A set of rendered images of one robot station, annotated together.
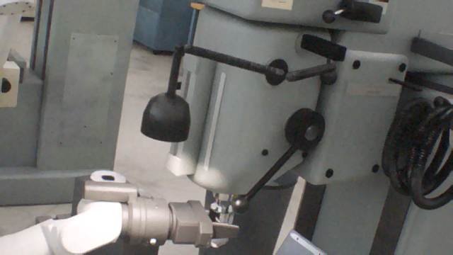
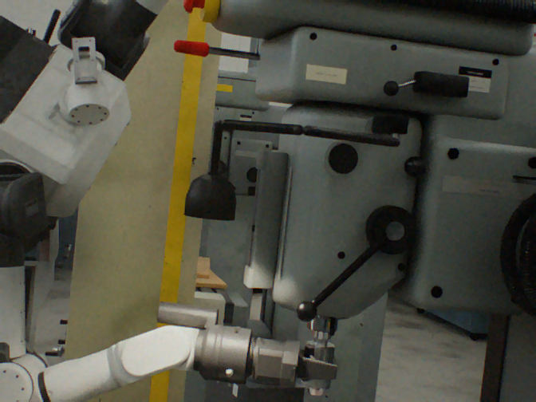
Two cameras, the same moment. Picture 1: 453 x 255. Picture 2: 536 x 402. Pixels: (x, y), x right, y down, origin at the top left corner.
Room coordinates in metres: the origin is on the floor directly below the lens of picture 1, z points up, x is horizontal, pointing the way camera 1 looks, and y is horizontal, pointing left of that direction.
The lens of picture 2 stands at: (-0.23, -0.51, 1.55)
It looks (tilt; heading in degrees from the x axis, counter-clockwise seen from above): 3 degrees down; 25
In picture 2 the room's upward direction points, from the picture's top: 6 degrees clockwise
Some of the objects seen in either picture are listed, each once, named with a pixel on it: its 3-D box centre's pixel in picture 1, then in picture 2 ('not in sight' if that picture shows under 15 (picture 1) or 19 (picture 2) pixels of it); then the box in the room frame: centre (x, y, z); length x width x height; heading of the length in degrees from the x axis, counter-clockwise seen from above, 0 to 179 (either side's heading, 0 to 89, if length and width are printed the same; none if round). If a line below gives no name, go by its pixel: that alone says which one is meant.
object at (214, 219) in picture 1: (219, 225); (317, 368); (1.10, -0.02, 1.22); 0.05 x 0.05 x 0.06
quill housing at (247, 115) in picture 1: (247, 100); (338, 210); (1.10, -0.03, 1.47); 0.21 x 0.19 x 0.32; 38
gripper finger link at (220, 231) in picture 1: (223, 232); (316, 370); (1.07, -0.03, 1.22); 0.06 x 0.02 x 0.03; 111
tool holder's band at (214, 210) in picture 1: (221, 210); (320, 346); (1.10, -0.02, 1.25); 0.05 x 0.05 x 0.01
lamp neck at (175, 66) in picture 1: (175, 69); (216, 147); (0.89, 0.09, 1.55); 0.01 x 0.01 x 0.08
